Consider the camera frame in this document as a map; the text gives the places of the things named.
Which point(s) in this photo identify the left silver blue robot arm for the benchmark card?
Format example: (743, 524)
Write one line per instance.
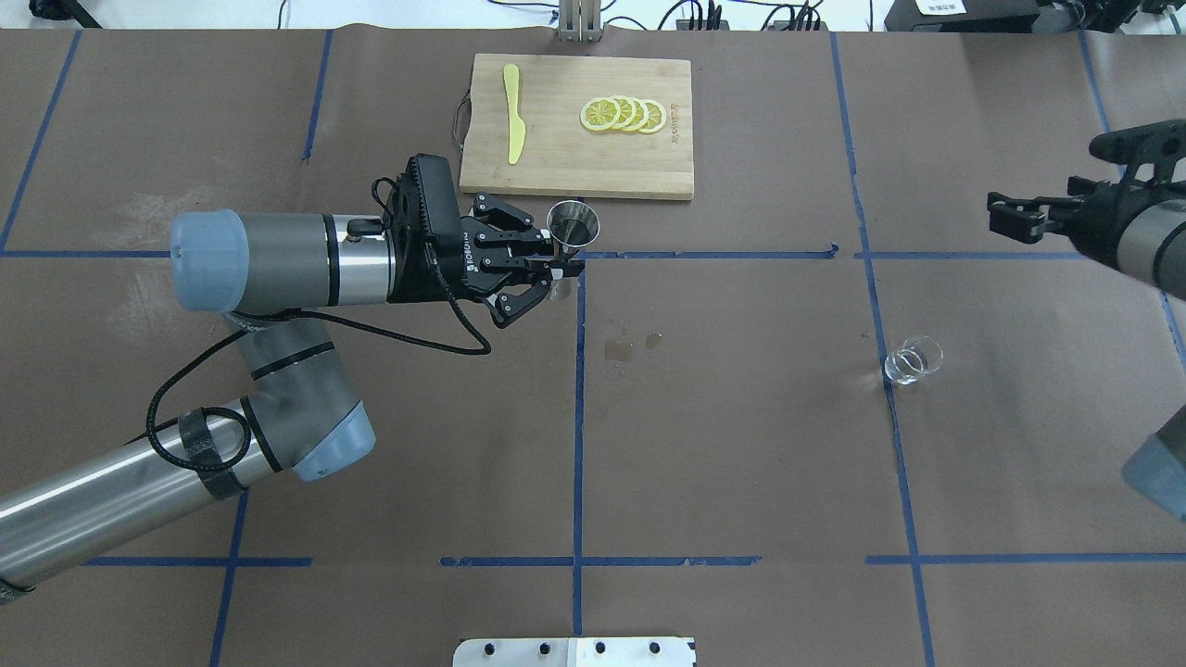
(274, 395)

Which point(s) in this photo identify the yellow plastic knife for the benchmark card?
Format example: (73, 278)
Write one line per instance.
(517, 130)

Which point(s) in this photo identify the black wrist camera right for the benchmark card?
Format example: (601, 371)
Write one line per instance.
(1159, 144)

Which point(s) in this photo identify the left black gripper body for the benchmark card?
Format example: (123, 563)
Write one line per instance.
(456, 266)

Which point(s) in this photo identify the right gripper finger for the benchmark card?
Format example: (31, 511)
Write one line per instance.
(1028, 220)

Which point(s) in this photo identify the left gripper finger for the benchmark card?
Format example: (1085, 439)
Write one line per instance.
(499, 223)
(506, 307)

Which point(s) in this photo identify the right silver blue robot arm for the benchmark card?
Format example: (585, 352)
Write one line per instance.
(1081, 358)

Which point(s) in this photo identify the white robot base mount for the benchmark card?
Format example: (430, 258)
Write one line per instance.
(577, 651)

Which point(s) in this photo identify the steel double jigger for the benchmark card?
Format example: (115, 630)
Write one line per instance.
(573, 225)

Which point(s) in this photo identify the black box with label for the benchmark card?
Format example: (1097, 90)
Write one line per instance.
(1021, 17)

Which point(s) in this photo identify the clear glass measuring cup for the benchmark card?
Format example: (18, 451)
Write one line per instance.
(916, 358)

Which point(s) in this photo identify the bamboo cutting board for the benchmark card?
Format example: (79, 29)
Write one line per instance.
(560, 157)

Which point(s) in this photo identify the aluminium frame post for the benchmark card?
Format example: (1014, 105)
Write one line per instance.
(580, 21)

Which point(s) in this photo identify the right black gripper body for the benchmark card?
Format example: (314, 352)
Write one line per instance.
(1099, 215)

